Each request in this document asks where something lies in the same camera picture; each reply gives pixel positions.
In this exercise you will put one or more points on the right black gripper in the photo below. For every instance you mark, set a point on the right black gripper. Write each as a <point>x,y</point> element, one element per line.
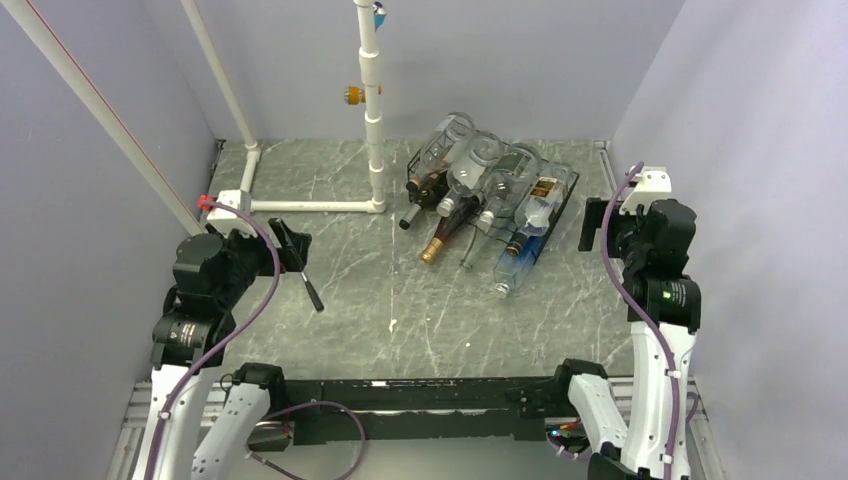
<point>594,219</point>

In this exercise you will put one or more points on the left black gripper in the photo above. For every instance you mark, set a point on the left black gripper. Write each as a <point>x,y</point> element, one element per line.
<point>266,251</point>

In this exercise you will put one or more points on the clear round cork-stoppered bottle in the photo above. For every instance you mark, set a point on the clear round cork-stoppered bottle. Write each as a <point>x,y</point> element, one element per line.
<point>435,154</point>

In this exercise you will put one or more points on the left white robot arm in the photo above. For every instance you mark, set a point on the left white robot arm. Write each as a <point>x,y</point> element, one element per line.
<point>212,272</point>

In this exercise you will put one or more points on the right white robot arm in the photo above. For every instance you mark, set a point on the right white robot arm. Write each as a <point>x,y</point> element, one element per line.
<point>664,313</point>

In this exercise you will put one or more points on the clear square bottle black cap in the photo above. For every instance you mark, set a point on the clear square bottle black cap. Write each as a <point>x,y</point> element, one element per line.
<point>532,217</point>

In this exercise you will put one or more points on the clear bottle dark label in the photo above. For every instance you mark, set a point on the clear bottle dark label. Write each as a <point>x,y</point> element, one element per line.
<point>507,184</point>

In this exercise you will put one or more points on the blue square glass bottle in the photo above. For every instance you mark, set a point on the blue square glass bottle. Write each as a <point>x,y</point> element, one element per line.
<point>516,262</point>

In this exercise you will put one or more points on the clear slim empty bottle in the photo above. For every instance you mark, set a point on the clear slim empty bottle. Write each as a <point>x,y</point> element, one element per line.
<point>482,245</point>

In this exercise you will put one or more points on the dark gold-foil wine bottle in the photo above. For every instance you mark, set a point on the dark gold-foil wine bottle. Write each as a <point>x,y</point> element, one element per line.
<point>462,210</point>

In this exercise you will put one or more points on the clear bottle silver cap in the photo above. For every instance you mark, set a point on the clear bottle silver cap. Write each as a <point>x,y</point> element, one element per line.
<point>465,176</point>

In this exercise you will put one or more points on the dark green wine bottle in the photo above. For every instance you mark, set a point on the dark green wine bottle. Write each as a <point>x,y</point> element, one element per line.
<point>429,194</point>

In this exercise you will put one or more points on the orange pipe clamp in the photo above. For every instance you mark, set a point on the orange pipe clamp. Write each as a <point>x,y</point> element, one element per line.
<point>353,95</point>

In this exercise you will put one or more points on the blue pipe clip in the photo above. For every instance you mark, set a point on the blue pipe clip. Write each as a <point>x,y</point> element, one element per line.
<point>379,14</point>

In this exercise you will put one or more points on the black handled metal tool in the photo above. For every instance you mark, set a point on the black handled metal tool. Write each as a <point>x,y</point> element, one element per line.
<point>293,253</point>

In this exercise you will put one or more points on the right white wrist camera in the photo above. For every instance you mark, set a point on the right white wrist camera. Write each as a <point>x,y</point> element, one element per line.
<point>651,184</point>

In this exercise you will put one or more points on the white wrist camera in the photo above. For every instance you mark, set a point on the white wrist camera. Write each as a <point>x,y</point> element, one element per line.
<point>651,184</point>
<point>228,211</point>

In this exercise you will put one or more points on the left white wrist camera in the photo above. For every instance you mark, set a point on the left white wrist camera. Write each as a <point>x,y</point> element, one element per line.
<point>228,211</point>

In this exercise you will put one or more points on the black wire wine rack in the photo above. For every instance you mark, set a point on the black wire wine rack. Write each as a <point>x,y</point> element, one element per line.
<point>501,185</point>

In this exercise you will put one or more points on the aluminium frame rail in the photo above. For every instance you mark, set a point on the aluminium frame rail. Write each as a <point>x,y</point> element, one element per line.
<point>706,464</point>

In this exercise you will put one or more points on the white PVC pipe frame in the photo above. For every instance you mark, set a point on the white PVC pipe frame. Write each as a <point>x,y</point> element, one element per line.
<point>47,41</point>

